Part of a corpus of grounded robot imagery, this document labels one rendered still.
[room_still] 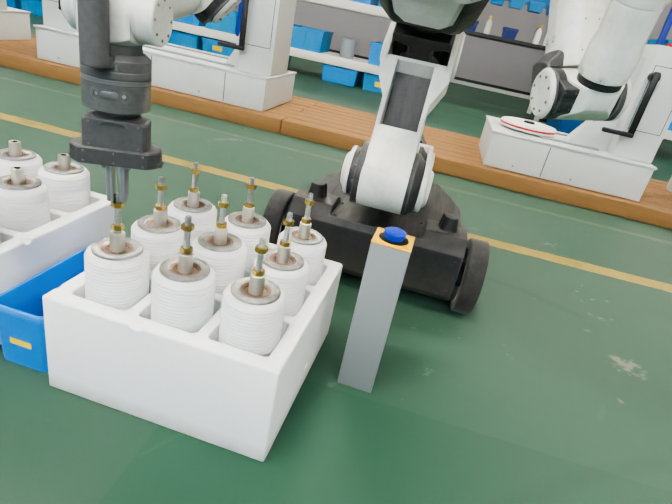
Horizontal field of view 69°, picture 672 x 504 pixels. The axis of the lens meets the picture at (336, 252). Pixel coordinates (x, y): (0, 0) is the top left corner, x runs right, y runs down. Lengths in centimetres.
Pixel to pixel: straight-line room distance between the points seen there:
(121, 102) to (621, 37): 67
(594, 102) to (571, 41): 11
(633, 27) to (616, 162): 210
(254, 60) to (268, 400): 242
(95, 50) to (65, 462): 57
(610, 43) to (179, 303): 71
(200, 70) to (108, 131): 230
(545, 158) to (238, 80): 171
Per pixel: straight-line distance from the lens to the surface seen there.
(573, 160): 283
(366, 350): 94
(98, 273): 83
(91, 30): 70
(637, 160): 298
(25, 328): 97
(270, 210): 128
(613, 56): 82
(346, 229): 124
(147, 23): 70
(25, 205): 108
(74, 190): 116
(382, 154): 108
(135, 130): 75
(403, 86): 119
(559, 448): 108
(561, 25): 92
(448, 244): 124
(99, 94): 73
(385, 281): 86
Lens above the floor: 64
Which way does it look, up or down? 25 degrees down
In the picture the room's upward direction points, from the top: 12 degrees clockwise
